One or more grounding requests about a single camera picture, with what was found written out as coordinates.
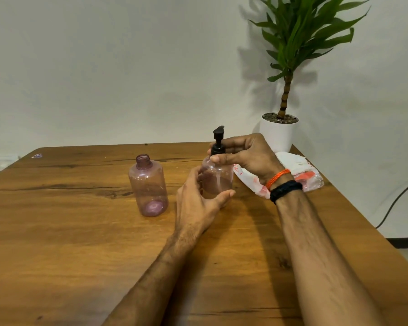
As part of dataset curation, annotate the person's left hand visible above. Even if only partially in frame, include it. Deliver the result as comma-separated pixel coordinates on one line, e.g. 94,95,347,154
174,165,236,247

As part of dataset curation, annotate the person's right hand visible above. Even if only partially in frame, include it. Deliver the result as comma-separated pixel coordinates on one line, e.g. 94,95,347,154
207,133,295,191

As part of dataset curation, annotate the pink bottle with liquid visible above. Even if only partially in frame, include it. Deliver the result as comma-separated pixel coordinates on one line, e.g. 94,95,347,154
200,155,234,200

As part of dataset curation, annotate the pink plastic bottle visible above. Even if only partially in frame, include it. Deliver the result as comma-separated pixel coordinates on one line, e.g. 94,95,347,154
128,153,169,218

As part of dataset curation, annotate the person's left forearm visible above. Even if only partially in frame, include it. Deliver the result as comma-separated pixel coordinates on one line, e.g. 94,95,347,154
102,232,198,326

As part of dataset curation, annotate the person's right forearm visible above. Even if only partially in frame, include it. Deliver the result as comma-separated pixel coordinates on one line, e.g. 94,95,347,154
275,190,385,326

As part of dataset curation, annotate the white plant pot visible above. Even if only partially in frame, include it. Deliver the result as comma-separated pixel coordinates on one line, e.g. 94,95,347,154
259,112,300,154

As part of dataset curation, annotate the orange thread wristband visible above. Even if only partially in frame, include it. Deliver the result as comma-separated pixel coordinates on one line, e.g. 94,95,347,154
265,168,291,191

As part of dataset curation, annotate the stack of white tissues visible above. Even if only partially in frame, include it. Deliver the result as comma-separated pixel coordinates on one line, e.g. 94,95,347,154
275,152,315,176

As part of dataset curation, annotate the black braided wristband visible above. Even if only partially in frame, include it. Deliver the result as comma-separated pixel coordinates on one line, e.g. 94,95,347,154
269,180,304,205

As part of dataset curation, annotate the orange white plastic tissue pack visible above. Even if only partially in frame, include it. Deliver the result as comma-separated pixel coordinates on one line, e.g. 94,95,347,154
233,151,325,200

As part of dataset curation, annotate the green potted plant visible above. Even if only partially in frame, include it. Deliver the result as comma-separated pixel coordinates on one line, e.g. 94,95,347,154
248,0,378,120

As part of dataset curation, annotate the black cable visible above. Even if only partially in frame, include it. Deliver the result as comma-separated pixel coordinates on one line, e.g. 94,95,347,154
375,177,408,230

